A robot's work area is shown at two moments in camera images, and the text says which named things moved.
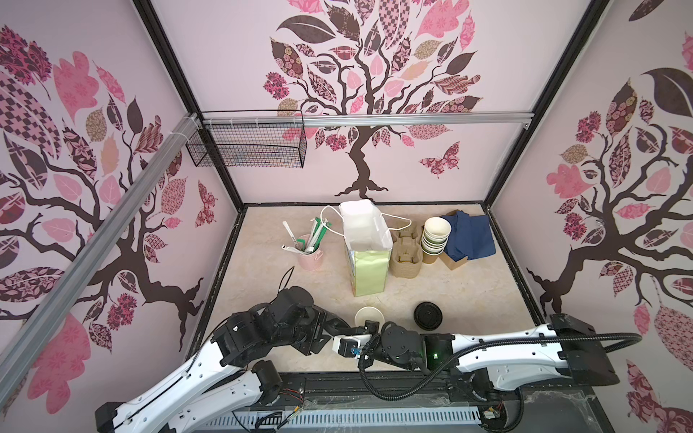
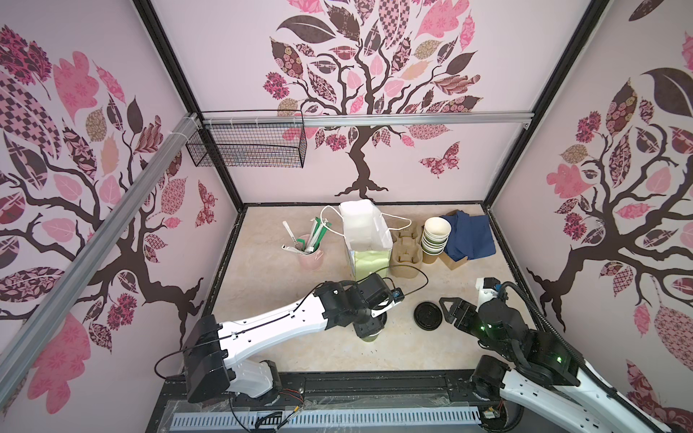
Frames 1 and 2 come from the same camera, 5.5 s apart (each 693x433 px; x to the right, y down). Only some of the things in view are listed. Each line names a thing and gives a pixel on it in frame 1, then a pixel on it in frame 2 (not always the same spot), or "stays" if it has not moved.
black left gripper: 318,317 to 371,327
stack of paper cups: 436,233 stays
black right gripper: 369,328 to 457,304
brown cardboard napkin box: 445,258 stays
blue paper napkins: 470,236 stays
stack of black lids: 428,316 stays
